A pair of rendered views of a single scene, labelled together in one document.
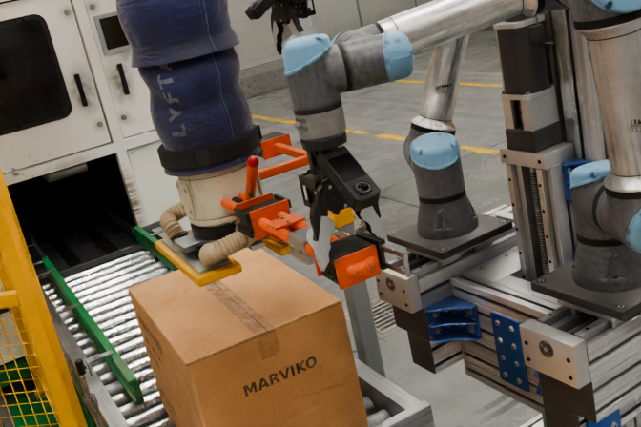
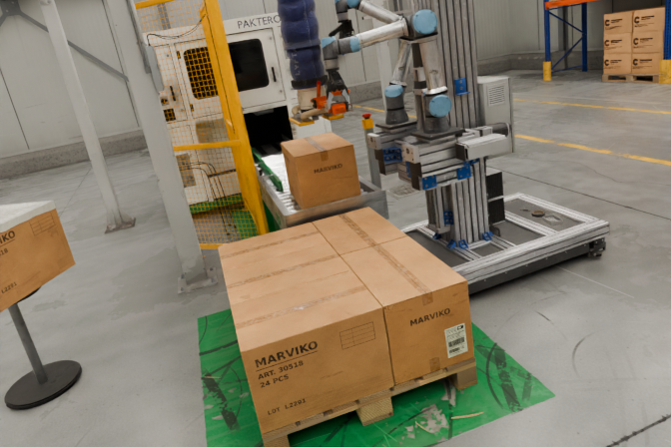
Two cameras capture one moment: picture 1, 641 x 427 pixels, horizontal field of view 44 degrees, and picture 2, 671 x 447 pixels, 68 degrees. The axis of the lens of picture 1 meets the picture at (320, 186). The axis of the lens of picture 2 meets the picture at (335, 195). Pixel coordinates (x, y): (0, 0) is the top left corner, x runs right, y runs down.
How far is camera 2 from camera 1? 147 cm
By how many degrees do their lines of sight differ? 11
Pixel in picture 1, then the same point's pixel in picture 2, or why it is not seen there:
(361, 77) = (342, 49)
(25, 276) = (243, 133)
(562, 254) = not seen: hidden behind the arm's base
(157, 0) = (293, 26)
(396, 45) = (353, 40)
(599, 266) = (428, 125)
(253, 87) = (373, 93)
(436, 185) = (391, 103)
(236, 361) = (312, 160)
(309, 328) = (339, 153)
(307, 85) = (327, 51)
